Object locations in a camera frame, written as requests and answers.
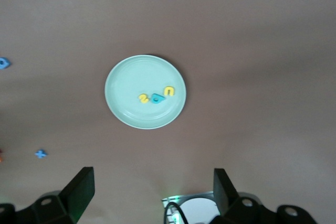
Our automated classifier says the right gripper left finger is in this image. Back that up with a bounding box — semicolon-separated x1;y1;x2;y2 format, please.
0;166;96;224

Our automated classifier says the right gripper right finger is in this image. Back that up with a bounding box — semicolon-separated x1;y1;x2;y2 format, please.
209;168;318;224

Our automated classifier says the teal foam letter b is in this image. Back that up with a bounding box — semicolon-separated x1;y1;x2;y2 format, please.
151;93;166;105

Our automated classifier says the yellow foam letter u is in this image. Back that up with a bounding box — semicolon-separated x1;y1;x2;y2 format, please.
163;85;176;97

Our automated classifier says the light green plate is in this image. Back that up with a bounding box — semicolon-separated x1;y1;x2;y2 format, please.
104;55;187;130

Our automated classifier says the brown table mat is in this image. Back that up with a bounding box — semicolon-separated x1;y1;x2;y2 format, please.
0;0;336;224

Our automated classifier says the blue foam number 6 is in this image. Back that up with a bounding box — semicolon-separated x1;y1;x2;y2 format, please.
0;57;13;70

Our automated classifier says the black base cable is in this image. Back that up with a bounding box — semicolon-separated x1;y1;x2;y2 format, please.
164;201;190;224

